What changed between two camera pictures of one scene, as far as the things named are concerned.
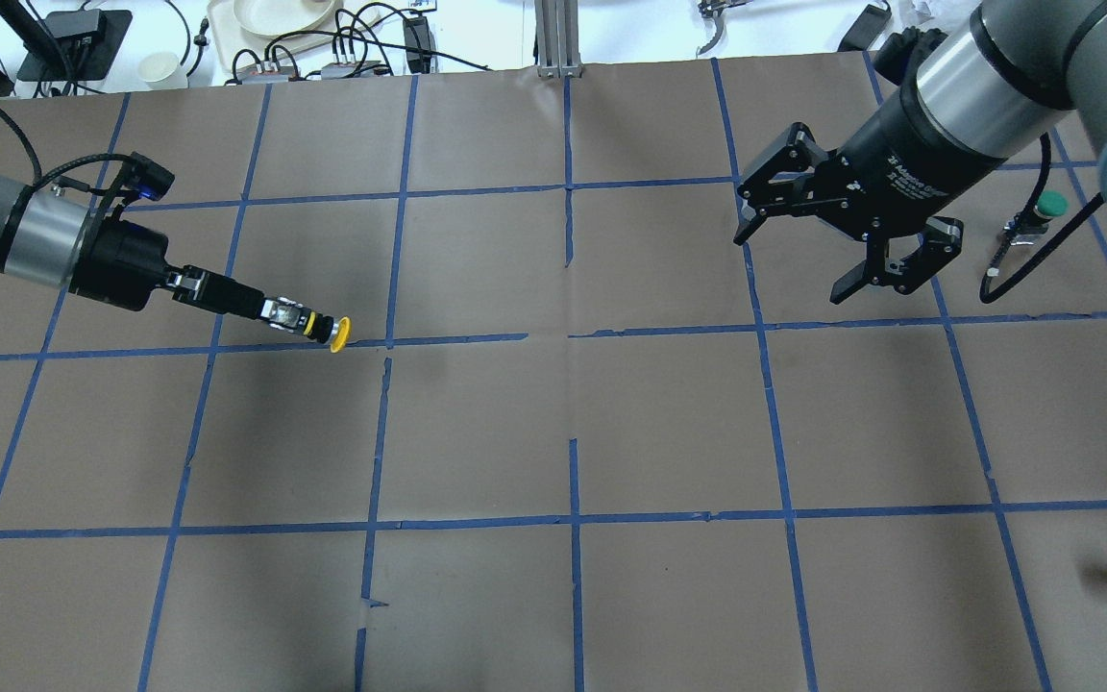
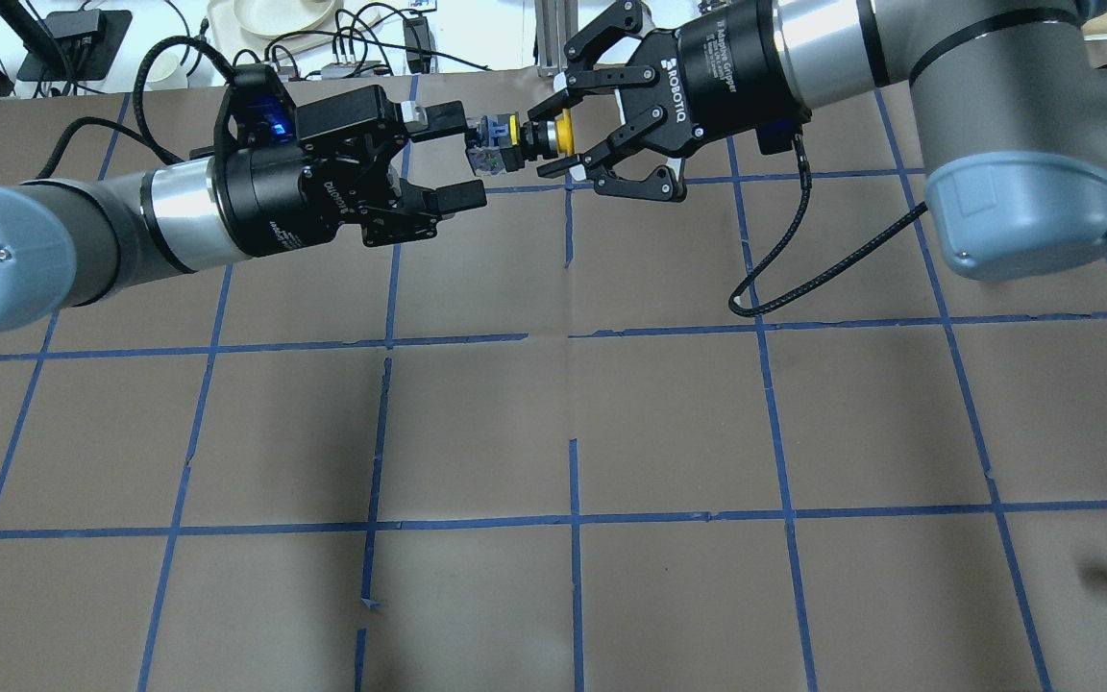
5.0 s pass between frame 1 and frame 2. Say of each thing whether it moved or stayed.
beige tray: stayed
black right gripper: moved
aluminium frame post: stayed
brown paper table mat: stayed
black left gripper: moved
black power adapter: stayed
